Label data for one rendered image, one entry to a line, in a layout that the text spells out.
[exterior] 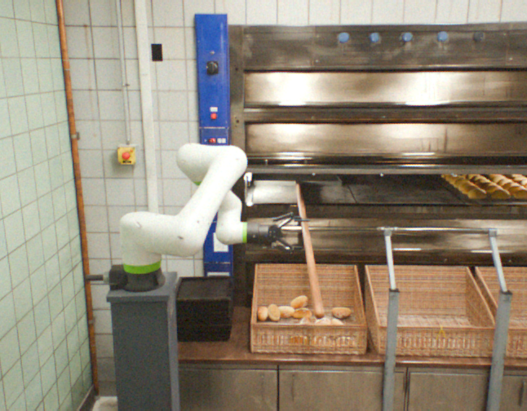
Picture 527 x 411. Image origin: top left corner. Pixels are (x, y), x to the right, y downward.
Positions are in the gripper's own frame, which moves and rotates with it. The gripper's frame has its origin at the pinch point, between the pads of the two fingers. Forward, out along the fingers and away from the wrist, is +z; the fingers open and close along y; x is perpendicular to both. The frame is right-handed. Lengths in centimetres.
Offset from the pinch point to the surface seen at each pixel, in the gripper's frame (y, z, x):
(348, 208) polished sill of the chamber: 3, 25, -54
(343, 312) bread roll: 56, 22, -38
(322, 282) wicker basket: 44, 11, -48
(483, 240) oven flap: 20, 97, -54
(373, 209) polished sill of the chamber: 4, 38, -54
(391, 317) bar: 37, 38, 6
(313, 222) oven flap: 12, 6, -57
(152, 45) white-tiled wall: -80, -76, -54
